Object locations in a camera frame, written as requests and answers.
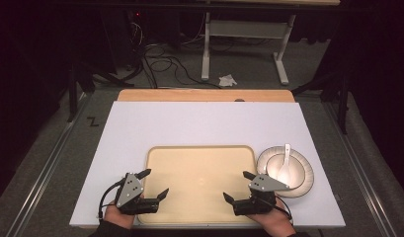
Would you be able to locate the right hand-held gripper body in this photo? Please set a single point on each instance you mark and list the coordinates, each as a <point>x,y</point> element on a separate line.
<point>263,184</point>

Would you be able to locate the white ceramic spoon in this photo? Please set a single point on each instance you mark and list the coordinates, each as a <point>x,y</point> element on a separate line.
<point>285,169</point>

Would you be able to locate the white ceramic bowl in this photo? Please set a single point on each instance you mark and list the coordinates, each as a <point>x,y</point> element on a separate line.
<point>301,171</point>

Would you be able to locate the white table board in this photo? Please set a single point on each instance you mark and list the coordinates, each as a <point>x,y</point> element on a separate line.
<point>196,125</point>

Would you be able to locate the white metal desk frame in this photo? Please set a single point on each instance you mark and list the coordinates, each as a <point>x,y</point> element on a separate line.
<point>245,29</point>

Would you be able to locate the person's left hand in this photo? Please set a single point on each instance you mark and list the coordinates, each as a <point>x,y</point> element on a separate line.
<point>119,217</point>

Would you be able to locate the wooden table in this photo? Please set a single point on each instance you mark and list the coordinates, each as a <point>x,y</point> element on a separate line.
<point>202,95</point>

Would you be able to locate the beige plastic tray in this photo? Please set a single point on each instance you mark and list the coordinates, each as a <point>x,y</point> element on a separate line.
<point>196,184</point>

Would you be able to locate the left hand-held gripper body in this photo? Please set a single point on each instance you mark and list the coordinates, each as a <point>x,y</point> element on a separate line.
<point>130,192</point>

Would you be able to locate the black metal stand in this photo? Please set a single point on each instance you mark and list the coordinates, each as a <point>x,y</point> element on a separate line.
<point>342,98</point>
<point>72,95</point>

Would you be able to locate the person's right hand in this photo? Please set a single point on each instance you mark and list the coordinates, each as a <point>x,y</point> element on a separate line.
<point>275,222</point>

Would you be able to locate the crumpled white paper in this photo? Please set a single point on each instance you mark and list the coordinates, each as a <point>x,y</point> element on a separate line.
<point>227,80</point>

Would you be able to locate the metal floor rail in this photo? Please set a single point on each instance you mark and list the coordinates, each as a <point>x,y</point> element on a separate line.
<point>357,164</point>
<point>48,171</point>

